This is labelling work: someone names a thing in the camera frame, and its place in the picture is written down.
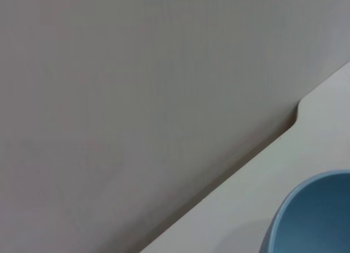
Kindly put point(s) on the blue bowl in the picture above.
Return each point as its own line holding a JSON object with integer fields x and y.
{"x": 314, "y": 217}

